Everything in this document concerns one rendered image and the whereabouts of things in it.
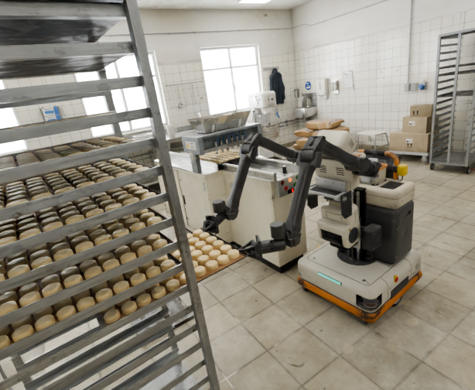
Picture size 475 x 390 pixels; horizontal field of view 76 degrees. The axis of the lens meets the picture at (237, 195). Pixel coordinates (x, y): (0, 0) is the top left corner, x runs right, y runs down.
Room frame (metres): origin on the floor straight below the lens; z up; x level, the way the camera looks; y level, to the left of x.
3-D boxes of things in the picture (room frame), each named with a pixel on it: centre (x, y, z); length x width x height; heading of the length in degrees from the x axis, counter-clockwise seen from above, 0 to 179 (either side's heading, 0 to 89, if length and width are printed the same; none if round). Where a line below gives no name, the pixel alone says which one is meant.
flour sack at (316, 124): (6.18, -1.93, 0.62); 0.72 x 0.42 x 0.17; 36
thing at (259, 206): (2.57, -0.22, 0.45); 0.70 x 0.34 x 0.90; 33
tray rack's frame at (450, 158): (4.21, -3.25, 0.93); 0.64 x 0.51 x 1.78; 123
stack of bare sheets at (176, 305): (1.98, 0.76, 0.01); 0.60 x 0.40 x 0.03; 31
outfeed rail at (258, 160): (3.17, 0.00, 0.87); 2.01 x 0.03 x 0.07; 33
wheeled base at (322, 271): (1.91, -0.80, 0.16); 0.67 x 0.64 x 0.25; 124
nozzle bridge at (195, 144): (2.99, 0.06, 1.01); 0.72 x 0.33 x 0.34; 123
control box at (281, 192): (2.26, -0.41, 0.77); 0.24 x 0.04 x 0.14; 123
